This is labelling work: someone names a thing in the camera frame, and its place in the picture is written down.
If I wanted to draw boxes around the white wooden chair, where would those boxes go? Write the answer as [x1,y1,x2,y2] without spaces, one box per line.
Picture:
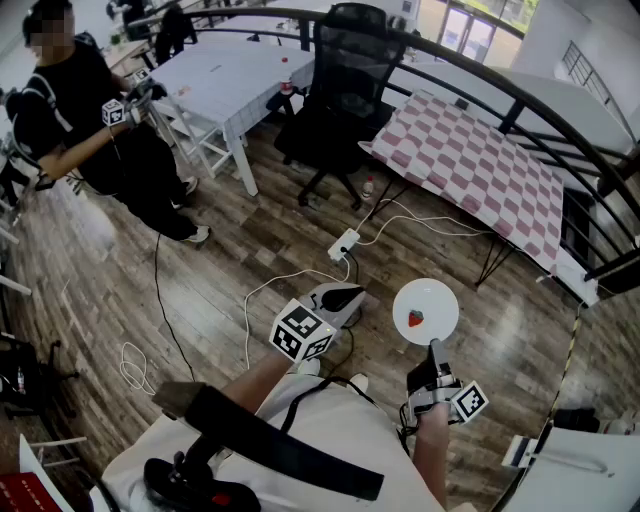
[149,94,234,179]

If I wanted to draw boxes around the white packs with red print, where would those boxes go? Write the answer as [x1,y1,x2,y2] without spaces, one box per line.
[599,417,640,436]

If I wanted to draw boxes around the black floor cable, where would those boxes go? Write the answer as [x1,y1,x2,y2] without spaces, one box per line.
[152,232,197,384]

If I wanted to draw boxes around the coiled white cable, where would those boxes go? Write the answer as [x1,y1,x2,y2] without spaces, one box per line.
[119,342,157,397]

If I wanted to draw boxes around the black curved metal railing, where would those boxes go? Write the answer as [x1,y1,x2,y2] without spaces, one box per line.
[107,4,640,301]

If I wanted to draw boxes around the yellow black hazard tape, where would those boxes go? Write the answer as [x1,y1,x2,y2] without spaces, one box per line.
[544,302,584,426]

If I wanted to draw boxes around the white round plate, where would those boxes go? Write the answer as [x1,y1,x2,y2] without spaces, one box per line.
[392,277,460,347]

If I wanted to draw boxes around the glass door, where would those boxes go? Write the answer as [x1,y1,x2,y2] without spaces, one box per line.
[439,7,497,62]

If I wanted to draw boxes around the black mesh office chair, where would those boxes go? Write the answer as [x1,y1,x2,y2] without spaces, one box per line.
[273,2,409,211]

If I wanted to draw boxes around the person's right forearm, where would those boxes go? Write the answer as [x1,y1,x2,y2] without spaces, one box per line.
[414,403,451,507]

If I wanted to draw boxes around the white power cable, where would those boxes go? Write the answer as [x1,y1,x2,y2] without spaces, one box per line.
[357,197,494,247]

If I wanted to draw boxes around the white grid-cloth table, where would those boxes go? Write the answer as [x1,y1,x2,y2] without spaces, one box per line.
[149,42,317,197]

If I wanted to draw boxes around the long white floor cable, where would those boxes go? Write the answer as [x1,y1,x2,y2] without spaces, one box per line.
[243,257,351,371]

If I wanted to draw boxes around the person's left forearm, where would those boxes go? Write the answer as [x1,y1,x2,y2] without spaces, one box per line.
[219,349,301,416]

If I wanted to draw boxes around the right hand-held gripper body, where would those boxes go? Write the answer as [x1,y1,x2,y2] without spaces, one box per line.
[405,357,490,426]

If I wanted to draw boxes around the black bag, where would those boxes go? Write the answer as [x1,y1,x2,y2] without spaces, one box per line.
[553,408,601,434]

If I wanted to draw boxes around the white side table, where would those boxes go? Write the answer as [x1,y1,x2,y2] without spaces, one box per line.
[502,424,640,512]

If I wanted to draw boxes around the red box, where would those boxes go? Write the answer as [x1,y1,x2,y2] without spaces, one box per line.
[0,472,61,512]

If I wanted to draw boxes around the black harness cable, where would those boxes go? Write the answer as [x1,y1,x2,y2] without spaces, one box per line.
[279,377,381,436]

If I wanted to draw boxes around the white power strip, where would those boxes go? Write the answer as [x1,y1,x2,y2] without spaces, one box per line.
[327,228,361,262]

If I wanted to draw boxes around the red white checkered table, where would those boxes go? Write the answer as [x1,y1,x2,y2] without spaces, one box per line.
[358,89,566,289]

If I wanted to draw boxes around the black background chair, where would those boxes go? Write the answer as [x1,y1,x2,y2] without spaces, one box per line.
[154,7,199,66]

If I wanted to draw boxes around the black wearable camera rig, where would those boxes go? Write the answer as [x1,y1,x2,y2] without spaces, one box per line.
[143,382,386,512]

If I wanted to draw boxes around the person's white shirt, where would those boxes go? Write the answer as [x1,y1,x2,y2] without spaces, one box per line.
[102,372,446,512]

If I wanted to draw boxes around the white flat board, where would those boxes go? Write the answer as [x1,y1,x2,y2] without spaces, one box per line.
[535,247,600,307]

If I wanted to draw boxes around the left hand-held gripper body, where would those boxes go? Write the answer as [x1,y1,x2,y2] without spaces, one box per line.
[268,294,346,364]

